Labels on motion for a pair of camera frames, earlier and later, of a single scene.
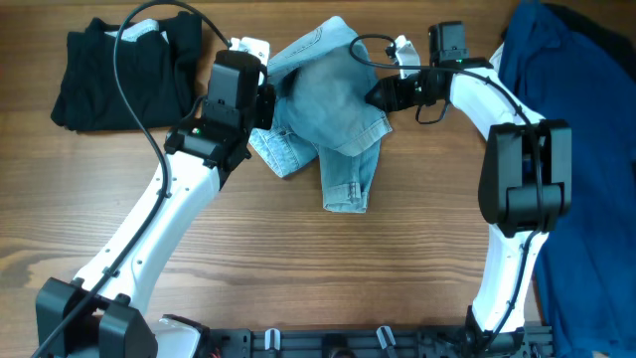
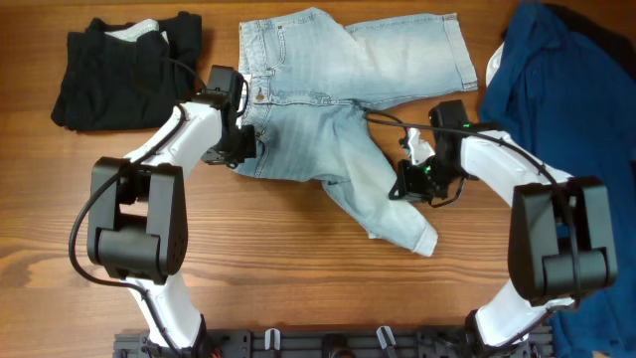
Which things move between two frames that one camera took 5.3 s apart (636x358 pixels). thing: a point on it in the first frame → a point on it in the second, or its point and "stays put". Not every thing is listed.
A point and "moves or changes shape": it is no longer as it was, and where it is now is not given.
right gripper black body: [380, 97] → [410, 180]
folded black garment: [157, 78] stays put
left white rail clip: [272, 339] stays put
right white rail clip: [381, 336] stays put
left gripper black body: [264, 105] → [237, 147]
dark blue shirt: [586, 268] stays put
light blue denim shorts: [326, 103] moves or changes shape
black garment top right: [599, 34] stays put
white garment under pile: [496, 57] stays put
